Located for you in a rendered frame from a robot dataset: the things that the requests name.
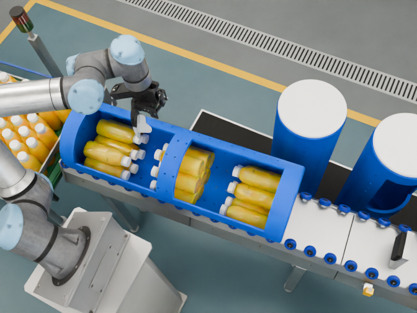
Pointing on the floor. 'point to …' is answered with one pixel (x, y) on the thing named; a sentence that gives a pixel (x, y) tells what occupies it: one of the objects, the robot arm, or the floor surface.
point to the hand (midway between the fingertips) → (147, 118)
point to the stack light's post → (44, 56)
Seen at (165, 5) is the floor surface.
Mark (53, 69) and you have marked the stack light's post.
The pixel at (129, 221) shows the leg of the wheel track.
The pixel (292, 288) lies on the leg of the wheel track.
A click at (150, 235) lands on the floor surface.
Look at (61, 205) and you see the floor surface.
